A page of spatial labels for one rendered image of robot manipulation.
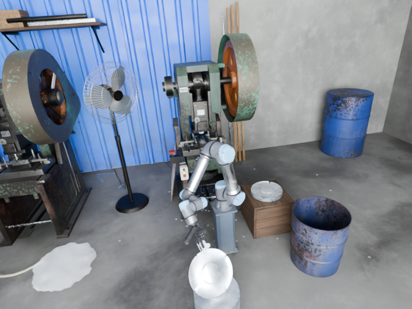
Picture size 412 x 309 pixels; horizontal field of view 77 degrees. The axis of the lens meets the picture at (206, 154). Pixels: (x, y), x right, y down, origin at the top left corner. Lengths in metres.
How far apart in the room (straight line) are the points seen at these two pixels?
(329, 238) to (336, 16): 3.20
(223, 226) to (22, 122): 1.79
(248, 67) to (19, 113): 1.83
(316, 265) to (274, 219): 0.52
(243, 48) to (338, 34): 2.34
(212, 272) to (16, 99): 1.89
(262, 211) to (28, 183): 2.16
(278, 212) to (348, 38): 2.95
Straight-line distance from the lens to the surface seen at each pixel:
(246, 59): 2.33
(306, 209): 2.42
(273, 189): 2.56
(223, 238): 2.33
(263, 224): 2.52
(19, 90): 2.44
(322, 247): 2.16
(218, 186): 2.06
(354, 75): 4.76
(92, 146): 4.07
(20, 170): 3.04
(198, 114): 2.59
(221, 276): 1.82
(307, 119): 4.52
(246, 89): 2.30
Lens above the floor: 1.77
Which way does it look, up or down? 25 degrees down
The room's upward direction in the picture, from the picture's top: 4 degrees counter-clockwise
